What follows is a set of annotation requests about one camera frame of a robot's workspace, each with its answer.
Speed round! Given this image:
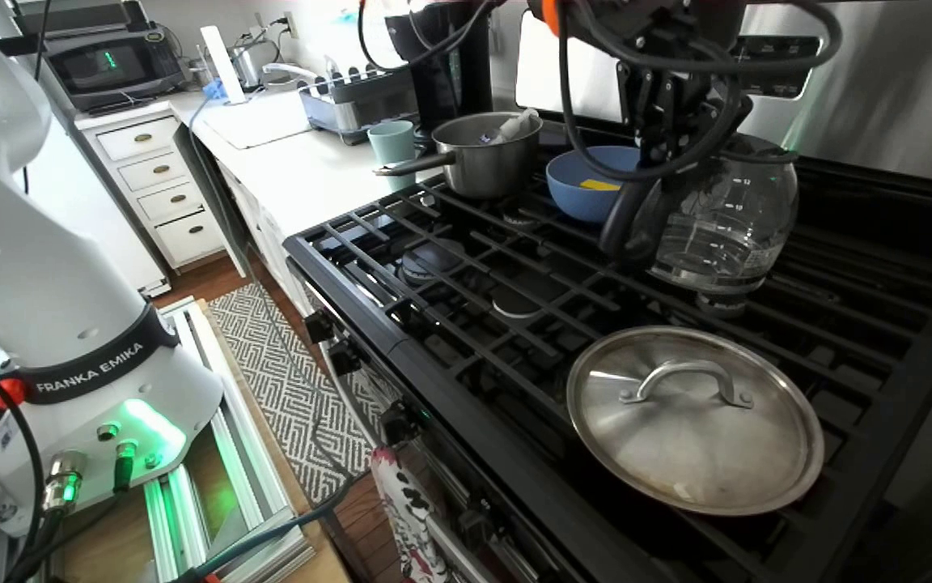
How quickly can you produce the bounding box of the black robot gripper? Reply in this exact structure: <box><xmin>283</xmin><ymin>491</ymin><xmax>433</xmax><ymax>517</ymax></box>
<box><xmin>616</xmin><ymin>27</ymin><xmax>759</xmax><ymax>168</ymax></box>

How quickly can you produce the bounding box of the glass kettle with black handle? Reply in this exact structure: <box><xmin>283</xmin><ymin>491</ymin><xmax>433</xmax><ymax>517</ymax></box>
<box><xmin>599</xmin><ymin>129</ymin><xmax>804</xmax><ymax>308</ymax></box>

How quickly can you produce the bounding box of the small yellow item in bowl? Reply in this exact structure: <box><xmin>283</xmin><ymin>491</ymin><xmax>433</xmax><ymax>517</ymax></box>
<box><xmin>575</xmin><ymin>176</ymin><xmax>625</xmax><ymax>197</ymax></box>

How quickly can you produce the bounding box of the blue bowl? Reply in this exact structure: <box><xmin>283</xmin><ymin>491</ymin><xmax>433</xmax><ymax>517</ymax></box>
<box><xmin>540</xmin><ymin>142</ymin><xmax>647</xmax><ymax>228</ymax></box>

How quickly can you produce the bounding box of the black drip coffee maker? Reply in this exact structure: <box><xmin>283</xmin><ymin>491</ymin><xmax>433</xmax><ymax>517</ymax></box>
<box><xmin>411</xmin><ymin>0</ymin><xmax>498</xmax><ymax>133</ymax></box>

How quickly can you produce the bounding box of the black and steel gas stove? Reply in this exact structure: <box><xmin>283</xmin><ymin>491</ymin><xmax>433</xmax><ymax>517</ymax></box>
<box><xmin>283</xmin><ymin>106</ymin><xmax>932</xmax><ymax>583</ymax></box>

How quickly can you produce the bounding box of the light blue plastic cup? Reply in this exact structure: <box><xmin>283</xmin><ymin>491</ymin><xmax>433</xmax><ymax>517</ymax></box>
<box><xmin>363</xmin><ymin>118</ymin><xmax>421</xmax><ymax>168</ymax></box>

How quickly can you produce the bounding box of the steel pan lid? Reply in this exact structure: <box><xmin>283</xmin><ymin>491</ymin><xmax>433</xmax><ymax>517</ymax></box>
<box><xmin>564</xmin><ymin>324</ymin><xmax>829</xmax><ymax>522</ymax></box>

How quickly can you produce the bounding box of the dark countertop appliance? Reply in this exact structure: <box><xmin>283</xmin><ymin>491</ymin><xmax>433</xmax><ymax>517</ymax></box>
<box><xmin>298</xmin><ymin>66</ymin><xmax>421</xmax><ymax>145</ymax></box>

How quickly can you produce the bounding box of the black stove knob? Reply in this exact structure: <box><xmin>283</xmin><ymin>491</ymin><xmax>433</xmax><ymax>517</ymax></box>
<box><xmin>305</xmin><ymin>308</ymin><xmax>340</xmax><ymax>346</ymax></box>
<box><xmin>324</xmin><ymin>338</ymin><xmax>369</xmax><ymax>378</ymax></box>

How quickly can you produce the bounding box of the small silver container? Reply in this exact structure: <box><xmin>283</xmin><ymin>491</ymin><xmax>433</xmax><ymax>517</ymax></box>
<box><xmin>231</xmin><ymin>40</ymin><xmax>265</xmax><ymax>94</ymax></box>

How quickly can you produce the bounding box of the white upright bottle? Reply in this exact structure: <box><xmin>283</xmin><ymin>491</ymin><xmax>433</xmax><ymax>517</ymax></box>
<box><xmin>197</xmin><ymin>22</ymin><xmax>253</xmax><ymax>106</ymax></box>

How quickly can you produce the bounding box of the grey patterned floor rug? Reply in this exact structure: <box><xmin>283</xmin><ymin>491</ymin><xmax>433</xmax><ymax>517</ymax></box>
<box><xmin>205</xmin><ymin>281</ymin><xmax>381</xmax><ymax>508</ymax></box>

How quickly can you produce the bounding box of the white drawer cabinet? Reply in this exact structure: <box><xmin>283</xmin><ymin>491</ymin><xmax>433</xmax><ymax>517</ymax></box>
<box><xmin>76</xmin><ymin>100</ymin><xmax>231</xmax><ymax>275</ymax></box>

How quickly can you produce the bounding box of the black toaster oven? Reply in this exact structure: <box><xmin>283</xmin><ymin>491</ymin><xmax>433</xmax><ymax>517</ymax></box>
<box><xmin>42</xmin><ymin>27</ymin><xmax>191</xmax><ymax>118</ymax></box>

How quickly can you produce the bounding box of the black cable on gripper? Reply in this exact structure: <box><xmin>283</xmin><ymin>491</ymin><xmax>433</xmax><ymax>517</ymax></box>
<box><xmin>554</xmin><ymin>0</ymin><xmax>847</xmax><ymax>185</ymax></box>

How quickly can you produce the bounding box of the steel saucepan with long handle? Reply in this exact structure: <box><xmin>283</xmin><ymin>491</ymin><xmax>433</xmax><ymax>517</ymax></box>
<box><xmin>375</xmin><ymin>106</ymin><xmax>546</xmax><ymax>203</ymax></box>

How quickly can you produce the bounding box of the patterned towel on oven handle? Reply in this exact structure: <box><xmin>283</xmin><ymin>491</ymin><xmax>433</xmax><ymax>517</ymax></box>
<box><xmin>365</xmin><ymin>443</ymin><xmax>474</xmax><ymax>583</ymax></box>

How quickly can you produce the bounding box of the aluminium robot stand frame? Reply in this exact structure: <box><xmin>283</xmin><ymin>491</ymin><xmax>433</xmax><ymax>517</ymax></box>
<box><xmin>138</xmin><ymin>294</ymin><xmax>320</xmax><ymax>583</ymax></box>

